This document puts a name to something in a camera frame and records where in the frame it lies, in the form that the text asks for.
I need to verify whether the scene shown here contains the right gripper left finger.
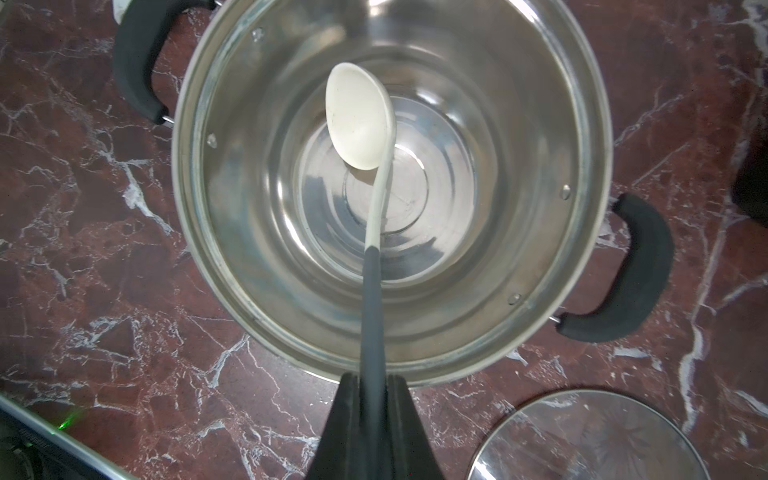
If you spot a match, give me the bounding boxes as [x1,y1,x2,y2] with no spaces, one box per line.
[305,373,363,480]

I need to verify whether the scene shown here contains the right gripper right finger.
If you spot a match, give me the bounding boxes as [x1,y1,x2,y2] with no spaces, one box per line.
[385,375,444,480]

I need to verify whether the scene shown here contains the glass pot lid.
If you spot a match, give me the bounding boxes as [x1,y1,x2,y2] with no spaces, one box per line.
[467,389,710,479]

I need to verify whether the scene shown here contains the stainless steel pot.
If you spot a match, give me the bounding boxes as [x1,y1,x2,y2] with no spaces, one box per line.
[113,1,674,387]

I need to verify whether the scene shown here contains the cream spoon grey handle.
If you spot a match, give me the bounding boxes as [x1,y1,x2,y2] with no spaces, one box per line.
[325,62,396,479]

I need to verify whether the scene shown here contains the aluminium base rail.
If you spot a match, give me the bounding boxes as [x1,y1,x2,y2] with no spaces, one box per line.
[1,396,133,479]

